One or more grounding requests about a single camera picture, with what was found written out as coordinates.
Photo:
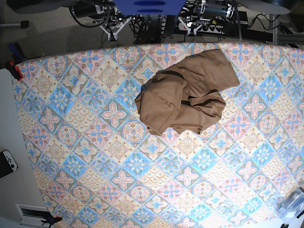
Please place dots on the black clamp at bottom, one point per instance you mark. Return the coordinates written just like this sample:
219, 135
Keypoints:
51, 220

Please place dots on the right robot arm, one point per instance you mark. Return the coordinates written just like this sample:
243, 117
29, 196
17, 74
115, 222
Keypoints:
102, 12

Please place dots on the patterned tablecloth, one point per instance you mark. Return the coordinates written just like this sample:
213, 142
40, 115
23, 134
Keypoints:
97, 166

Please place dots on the brown t-shirt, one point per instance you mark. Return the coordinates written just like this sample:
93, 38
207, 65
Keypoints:
186, 95

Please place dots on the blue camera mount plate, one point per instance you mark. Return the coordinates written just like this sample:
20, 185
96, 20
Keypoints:
149, 7

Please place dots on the white floor vent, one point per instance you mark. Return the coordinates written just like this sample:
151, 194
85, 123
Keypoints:
32, 216

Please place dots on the clear plastic box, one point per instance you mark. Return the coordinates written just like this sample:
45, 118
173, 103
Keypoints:
292, 207

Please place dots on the white power strip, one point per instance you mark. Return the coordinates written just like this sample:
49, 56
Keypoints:
201, 25

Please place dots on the red and black clamp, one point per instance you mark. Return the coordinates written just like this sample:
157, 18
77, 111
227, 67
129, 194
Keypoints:
14, 70

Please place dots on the game console with white controller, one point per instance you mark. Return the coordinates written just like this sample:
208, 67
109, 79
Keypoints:
7, 163

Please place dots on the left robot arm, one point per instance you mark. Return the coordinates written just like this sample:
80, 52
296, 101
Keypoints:
207, 8

